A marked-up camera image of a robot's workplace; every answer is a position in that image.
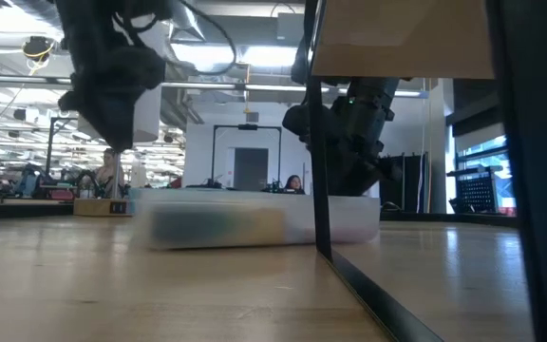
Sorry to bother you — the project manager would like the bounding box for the blue lid clear pencil case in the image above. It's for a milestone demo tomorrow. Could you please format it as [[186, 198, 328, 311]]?
[[128, 186, 382, 252]]

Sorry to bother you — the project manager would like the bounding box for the black background gantry frame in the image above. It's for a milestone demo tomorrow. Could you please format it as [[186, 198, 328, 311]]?
[[210, 123, 284, 192]]

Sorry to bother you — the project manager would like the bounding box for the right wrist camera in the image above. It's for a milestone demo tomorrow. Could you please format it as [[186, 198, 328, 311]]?
[[281, 103, 313, 145]]

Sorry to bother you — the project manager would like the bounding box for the black pegboard cart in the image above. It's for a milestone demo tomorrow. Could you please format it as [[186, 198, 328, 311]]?
[[446, 164, 506, 216]]

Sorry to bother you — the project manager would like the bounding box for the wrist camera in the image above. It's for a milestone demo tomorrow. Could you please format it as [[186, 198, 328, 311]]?
[[281, 103, 313, 145], [123, 44, 167, 92]]

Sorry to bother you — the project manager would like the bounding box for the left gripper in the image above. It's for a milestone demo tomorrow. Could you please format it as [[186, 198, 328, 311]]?
[[57, 42, 136, 154]]

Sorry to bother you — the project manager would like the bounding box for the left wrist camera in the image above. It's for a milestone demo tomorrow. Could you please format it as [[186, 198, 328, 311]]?
[[123, 44, 167, 92]]

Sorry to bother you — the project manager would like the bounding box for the black cabinet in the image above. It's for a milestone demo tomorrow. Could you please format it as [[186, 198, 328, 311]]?
[[380, 151, 429, 214]]

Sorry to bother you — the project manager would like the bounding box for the grey door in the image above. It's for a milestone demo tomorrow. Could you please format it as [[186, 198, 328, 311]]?
[[233, 146, 271, 192]]

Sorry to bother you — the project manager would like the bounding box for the wooden shelf black frame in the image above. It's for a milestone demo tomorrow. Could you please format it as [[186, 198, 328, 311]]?
[[303, 0, 547, 342]]

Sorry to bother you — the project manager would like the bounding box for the white cylinder shade lamp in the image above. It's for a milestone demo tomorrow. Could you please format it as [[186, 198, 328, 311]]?
[[72, 18, 166, 219]]

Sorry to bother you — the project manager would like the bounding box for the black yellow cable reel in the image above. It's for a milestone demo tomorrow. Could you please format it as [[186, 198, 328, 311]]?
[[21, 35, 57, 63]]

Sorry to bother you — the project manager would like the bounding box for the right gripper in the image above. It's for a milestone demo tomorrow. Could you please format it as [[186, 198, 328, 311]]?
[[328, 77, 404, 198]]

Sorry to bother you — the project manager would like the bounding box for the person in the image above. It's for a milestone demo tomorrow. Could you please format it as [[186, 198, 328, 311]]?
[[93, 147, 122, 194], [283, 174, 306, 195]]

